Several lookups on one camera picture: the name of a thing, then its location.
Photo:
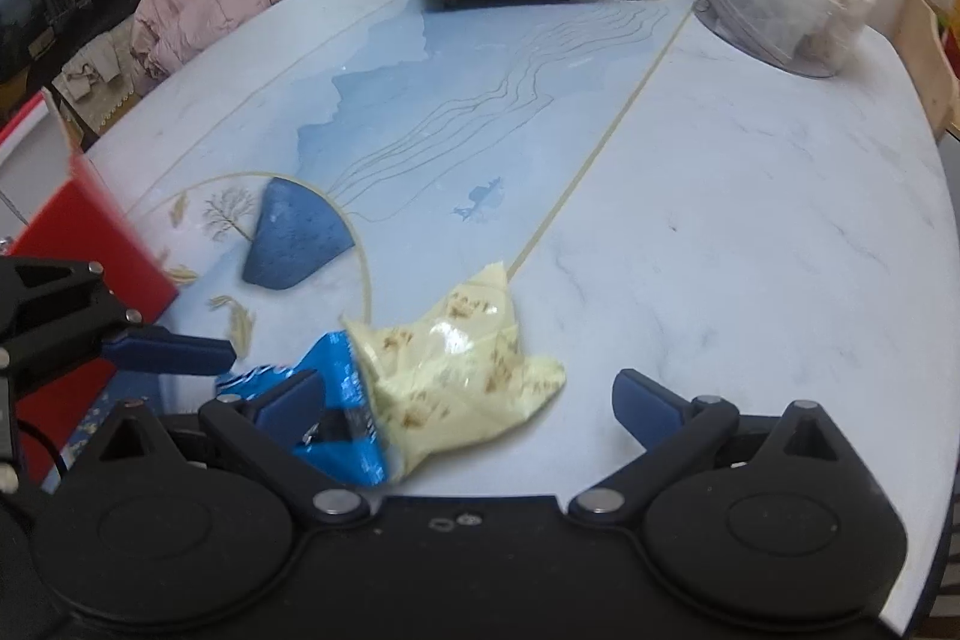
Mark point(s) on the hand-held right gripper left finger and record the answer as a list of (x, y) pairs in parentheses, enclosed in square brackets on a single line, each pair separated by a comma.
[(291, 406)]

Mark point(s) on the white cardboard box red outside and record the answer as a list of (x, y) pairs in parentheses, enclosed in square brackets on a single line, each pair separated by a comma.
[(82, 235)]

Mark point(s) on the television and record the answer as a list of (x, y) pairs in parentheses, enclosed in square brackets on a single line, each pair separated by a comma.
[(16, 3)]

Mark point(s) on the pale yellow snack packet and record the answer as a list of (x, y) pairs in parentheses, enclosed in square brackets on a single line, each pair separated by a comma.
[(457, 370)]

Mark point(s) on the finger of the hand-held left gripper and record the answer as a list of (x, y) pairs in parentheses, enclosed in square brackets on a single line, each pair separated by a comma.
[(176, 351)]

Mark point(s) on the beige cloth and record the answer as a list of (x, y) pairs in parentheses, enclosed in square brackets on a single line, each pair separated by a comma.
[(88, 70)]

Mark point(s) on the wooden shelf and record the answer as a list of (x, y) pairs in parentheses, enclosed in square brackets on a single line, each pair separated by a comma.
[(930, 63)]

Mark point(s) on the bright blue snack packet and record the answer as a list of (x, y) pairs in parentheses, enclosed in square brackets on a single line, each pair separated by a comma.
[(345, 452)]

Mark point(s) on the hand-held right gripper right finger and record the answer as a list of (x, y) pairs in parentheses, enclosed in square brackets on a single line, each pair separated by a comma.
[(646, 406)]

